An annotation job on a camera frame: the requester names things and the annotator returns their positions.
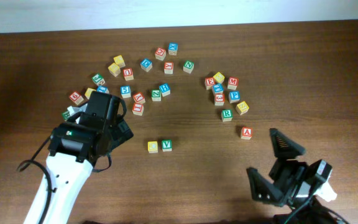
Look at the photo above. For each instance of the green Z block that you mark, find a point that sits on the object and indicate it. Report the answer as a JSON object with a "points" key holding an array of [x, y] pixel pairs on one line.
{"points": [[156, 95]]}

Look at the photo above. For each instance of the blue I block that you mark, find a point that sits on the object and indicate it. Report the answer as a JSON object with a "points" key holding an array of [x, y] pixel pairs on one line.
{"points": [[217, 89]]}

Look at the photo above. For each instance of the red 6 block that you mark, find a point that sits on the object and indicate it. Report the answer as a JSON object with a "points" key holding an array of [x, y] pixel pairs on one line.
{"points": [[76, 98]]}

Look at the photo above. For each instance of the blue H block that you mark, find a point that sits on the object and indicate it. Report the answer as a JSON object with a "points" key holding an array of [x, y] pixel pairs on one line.
{"points": [[165, 89]]}

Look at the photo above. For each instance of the red E block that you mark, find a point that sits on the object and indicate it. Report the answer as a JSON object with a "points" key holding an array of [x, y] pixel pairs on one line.
{"points": [[209, 82]]}

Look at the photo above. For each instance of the blue 5 block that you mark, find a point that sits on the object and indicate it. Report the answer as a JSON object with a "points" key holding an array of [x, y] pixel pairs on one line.
{"points": [[125, 91]]}

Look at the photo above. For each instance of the red M block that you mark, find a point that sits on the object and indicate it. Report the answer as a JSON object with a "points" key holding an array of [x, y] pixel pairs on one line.
{"points": [[232, 83]]}

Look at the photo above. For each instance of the blue P block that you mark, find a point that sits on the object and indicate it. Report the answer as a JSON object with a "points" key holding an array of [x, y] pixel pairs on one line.
{"points": [[234, 96]]}

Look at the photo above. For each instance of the red A block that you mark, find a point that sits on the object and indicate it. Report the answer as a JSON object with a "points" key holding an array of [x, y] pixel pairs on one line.
{"points": [[246, 133]]}

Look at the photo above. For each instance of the red C block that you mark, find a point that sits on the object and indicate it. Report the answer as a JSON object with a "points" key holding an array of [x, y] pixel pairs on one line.
{"points": [[160, 54]]}

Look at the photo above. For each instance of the blue block left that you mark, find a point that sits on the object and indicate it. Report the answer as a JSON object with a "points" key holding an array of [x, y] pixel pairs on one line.
{"points": [[102, 89]]}

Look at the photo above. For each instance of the red U block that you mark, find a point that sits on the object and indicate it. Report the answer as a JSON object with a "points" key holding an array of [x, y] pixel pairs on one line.
{"points": [[128, 74]]}

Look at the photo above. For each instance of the yellow block upper left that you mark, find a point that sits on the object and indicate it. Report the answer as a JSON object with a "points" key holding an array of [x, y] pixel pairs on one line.
{"points": [[118, 60]]}

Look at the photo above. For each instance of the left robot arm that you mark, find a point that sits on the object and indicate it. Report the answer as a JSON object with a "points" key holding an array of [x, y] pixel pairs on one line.
{"points": [[74, 147]]}

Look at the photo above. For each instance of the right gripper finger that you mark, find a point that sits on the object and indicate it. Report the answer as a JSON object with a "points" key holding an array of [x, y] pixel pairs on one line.
{"points": [[284, 147], [262, 190]]}

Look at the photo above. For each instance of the red 3 block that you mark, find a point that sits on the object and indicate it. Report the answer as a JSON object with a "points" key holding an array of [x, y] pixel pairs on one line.
{"points": [[219, 99]]}

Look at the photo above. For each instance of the yellow C block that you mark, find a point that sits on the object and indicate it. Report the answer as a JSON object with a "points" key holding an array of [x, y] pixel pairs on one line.
{"points": [[152, 146]]}

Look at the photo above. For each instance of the green R block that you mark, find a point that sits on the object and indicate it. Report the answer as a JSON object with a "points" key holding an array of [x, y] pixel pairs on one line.
{"points": [[226, 115]]}

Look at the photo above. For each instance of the blue D block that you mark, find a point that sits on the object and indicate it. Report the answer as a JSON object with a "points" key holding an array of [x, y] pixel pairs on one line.
{"points": [[146, 65]]}

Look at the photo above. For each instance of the red Y block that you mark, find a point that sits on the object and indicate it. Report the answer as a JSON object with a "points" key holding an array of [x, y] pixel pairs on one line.
{"points": [[139, 98]]}

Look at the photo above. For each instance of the yellow block near E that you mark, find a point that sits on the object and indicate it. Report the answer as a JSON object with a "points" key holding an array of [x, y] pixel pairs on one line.
{"points": [[219, 78]]}

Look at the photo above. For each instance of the green N block upper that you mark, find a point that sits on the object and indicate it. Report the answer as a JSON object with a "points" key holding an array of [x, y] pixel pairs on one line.
{"points": [[188, 66]]}

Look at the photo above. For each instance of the yellow S block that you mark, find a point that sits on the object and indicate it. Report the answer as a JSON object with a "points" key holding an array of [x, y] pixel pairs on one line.
{"points": [[242, 108]]}

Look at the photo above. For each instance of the green B block outer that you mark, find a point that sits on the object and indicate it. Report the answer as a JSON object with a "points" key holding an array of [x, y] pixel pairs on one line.
{"points": [[66, 115]]}

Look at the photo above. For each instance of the green J block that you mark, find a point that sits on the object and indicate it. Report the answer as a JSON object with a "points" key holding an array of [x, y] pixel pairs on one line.
{"points": [[98, 79]]}

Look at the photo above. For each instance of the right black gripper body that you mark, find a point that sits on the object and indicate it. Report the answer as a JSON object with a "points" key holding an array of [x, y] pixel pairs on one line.
{"points": [[281, 179]]}

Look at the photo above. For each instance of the green V block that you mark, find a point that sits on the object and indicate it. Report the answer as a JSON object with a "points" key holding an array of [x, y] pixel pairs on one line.
{"points": [[166, 145]]}

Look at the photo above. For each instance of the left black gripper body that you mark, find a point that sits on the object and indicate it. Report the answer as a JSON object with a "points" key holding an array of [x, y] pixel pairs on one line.
{"points": [[124, 130]]}

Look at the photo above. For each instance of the blue X block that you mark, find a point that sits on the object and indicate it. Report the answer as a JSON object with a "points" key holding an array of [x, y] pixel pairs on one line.
{"points": [[172, 48]]}

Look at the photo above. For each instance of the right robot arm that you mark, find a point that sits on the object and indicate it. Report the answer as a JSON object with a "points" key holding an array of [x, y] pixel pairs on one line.
{"points": [[310, 211]]}

